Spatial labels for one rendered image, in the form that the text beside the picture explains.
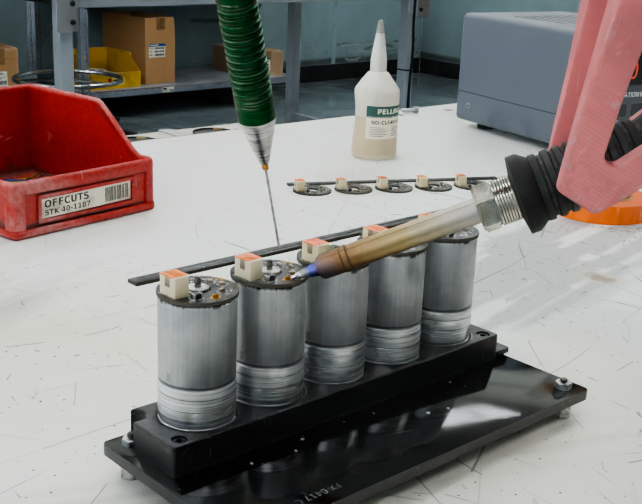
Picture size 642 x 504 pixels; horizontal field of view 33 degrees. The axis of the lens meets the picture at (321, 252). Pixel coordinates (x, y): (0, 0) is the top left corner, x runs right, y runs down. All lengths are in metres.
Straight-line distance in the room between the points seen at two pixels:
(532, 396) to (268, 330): 0.11
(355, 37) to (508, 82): 5.47
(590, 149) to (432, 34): 6.37
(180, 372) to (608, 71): 0.15
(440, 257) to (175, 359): 0.11
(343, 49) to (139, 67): 1.63
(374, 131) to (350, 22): 5.53
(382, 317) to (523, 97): 0.52
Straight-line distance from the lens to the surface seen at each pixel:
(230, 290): 0.33
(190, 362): 0.32
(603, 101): 0.31
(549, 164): 0.32
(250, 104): 0.30
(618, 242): 0.63
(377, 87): 0.78
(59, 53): 2.93
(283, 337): 0.34
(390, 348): 0.38
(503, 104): 0.90
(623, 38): 0.30
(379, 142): 0.79
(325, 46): 6.21
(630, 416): 0.41
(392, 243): 0.33
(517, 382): 0.40
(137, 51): 5.05
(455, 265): 0.39
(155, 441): 0.33
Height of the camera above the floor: 0.92
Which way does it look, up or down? 18 degrees down
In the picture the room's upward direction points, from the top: 2 degrees clockwise
